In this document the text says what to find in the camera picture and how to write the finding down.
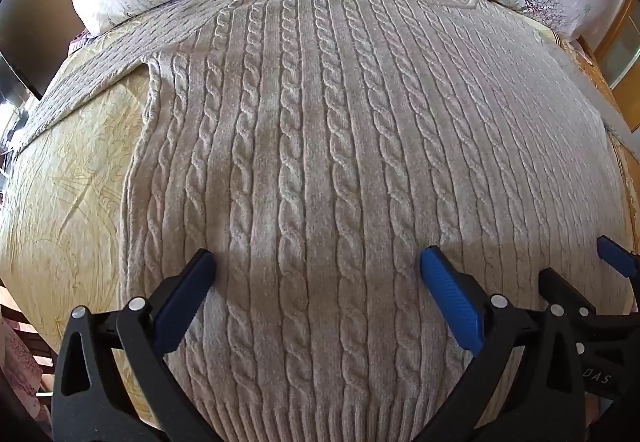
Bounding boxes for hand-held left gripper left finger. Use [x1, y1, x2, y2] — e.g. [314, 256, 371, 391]
[51, 248, 218, 442]

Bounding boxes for wooden chair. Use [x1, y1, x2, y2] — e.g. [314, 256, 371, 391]
[0, 277, 58, 423]

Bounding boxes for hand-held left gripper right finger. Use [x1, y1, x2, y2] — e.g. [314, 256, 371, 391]
[415, 245, 587, 442]

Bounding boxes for yellow patterned blanket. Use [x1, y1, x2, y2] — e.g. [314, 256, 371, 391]
[0, 12, 640, 442]

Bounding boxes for beige cable-knit sweater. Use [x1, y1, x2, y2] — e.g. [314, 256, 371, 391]
[10, 0, 633, 442]

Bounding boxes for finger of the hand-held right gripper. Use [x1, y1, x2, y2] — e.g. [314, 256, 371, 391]
[537, 268, 608, 323]
[596, 235, 640, 279]

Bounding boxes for wooden cabinet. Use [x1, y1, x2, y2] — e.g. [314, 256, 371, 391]
[582, 0, 640, 133]

